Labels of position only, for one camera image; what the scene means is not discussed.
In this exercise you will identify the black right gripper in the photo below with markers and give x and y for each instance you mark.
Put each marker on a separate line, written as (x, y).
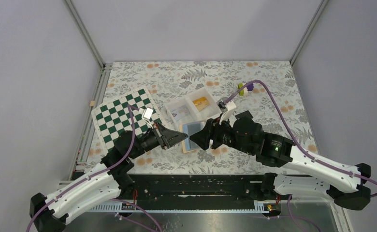
(212, 129)

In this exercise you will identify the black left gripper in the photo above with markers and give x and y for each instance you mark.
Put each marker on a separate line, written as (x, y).
(167, 137)

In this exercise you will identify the beige leather card holder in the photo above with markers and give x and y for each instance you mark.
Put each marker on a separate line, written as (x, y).
(190, 129)

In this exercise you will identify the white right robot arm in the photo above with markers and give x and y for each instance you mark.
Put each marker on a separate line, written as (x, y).
(322, 177)

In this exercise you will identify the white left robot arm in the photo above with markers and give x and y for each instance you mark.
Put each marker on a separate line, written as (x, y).
(109, 179)

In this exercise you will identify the white VIP card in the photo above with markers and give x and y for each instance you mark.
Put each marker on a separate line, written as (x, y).
(180, 112)

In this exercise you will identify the orange gold card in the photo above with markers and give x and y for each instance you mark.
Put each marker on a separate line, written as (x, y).
(201, 103)

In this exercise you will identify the white two-compartment plastic bin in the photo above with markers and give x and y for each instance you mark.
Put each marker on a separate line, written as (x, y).
(210, 111)

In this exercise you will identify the green and white chessboard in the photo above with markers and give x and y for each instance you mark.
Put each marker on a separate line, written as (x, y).
(112, 117)

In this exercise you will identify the green white purple toy block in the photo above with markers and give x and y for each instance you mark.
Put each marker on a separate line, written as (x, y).
(245, 89)

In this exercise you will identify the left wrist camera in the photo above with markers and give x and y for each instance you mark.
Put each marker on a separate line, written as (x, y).
(146, 115)

